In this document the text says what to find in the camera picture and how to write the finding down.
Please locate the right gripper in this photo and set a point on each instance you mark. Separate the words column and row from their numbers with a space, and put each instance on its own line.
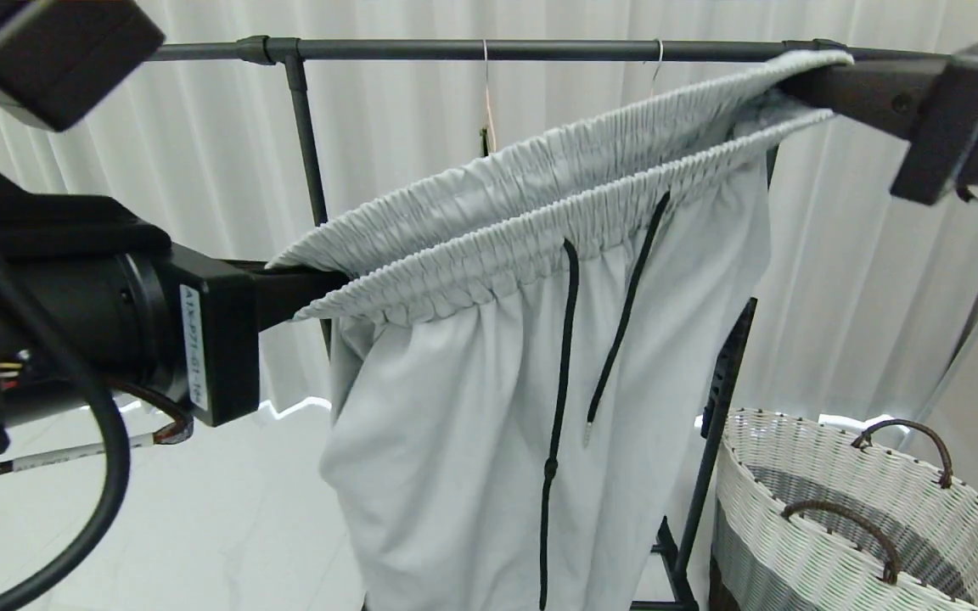
column 964, row 127

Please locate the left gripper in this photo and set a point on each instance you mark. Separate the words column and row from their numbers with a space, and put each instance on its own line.
column 149, row 322

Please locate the pale grey shorts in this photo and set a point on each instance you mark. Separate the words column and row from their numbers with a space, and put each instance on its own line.
column 455, row 441

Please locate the green long-sleeved shirt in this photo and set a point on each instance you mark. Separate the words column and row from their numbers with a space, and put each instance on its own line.
column 483, row 142

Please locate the pink clothes hanger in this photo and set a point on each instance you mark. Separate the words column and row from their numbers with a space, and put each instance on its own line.
column 491, row 127
column 659, row 64

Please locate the black clothes rack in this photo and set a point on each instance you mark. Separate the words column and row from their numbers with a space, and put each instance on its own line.
column 387, row 49

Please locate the white laundry basket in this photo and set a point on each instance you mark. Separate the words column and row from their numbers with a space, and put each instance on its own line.
column 795, row 526

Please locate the white curtain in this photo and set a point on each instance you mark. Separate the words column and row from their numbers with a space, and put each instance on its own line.
column 862, row 255

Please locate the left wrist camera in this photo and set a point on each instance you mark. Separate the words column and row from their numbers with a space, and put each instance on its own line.
column 56, row 51

